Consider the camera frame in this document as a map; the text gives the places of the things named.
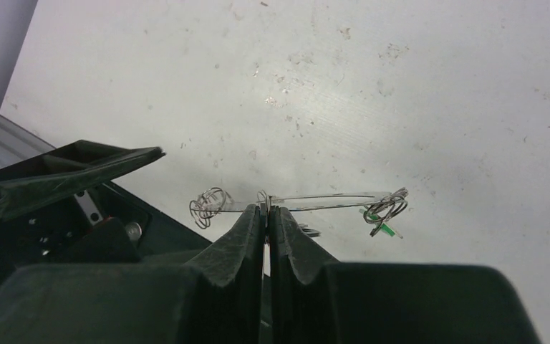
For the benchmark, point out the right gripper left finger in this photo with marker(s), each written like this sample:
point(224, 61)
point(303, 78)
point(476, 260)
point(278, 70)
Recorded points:
point(215, 297)

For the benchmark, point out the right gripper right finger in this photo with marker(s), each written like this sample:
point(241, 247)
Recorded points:
point(318, 299)

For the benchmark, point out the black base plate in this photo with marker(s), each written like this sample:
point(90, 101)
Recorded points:
point(151, 231)

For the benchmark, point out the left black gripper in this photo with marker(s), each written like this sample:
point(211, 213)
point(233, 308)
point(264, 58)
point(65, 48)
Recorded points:
point(60, 232)

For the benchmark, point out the green key tag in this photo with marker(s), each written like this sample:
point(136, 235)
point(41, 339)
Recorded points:
point(380, 224)

